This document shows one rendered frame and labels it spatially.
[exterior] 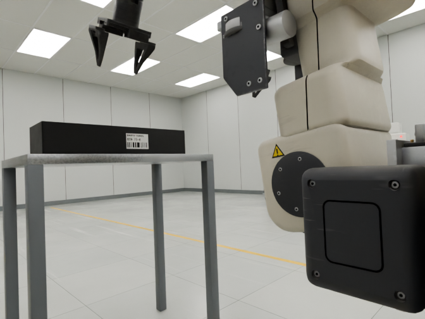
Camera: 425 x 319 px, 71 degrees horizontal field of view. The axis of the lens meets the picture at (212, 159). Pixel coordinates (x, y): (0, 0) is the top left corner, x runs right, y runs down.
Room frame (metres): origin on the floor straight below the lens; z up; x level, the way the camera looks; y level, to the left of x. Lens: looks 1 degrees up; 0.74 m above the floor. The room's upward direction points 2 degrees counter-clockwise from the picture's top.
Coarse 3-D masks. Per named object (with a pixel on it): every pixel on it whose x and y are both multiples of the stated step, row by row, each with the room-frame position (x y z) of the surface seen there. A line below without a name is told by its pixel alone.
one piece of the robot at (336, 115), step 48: (288, 0) 0.51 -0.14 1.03; (336, 0) 0.45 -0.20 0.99; (384, 0) 0.47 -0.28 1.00; (288, 48) 0.53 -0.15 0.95; (336, 48) 0.46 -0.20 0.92; (288, 96) 0.48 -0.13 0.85; (336, 96) 0.43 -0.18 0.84; (384, 96) 0.56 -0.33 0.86; (288, 144) 0.48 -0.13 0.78; (336, 144) 0.42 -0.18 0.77; (384, 144) 0.53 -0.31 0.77; (288, 192) 0.48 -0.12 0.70
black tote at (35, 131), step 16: (32, 128) 1.03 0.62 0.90; (48, 128) 0.95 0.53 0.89; (64, 128) 0.99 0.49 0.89; (80, 128) 1.02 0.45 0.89; (96, 128) 1.06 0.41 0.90; (112, 128) 1.10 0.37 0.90; (128, 128) 1.15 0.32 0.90; (144, 128) 1.19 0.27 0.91; (32, 144) 1.04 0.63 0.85; (48, 144) 0.95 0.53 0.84; (64, 144) 0.99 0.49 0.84; (80, 144) 1.02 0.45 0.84; (96, 144) 1.06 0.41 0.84; (112, 144) 1.10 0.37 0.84; (128, 144) 1.14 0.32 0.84; (144, 144) 1.19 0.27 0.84; (160, 144) 1.24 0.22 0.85; (176, 144) 1.30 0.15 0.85
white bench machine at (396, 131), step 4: (392, 124) 4.16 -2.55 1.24; (396, 124) 4.13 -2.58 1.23; (400, 124) 4.22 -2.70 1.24; (392, 128) 4.16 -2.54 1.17; (396, 128) 4.13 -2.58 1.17; (400, 128) 4.19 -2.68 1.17; (392, 132) 4.16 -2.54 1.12; (396, 132) 4.14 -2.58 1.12; (400, 132) 4.20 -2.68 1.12; (392, 136) 4.13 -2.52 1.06; (396, 136) 4.10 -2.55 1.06; (400, 136) 4.06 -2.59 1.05; (404, 136) 4.04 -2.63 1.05; (408, 136) 4.17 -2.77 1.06; (404, 140) 4.04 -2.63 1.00; (408, 140) 4.16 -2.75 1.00
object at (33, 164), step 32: (32, 160) 0.82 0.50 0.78; (64, 160) 0.88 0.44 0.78; (96, 160) 0.94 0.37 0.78; (128, 160) 1.02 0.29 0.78; (160, 160) 1.11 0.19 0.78; (192, 160) 1.21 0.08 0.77; (32, 192) 0.82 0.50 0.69; (160, 192) 1.58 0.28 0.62; (32, 224) 0.82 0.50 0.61; (160, 224) 1.58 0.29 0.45; (32, 256) 0.82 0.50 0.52; (160, 256) 1.57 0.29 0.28; (32, 288) 0.82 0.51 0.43; (160, 288) 1.57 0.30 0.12
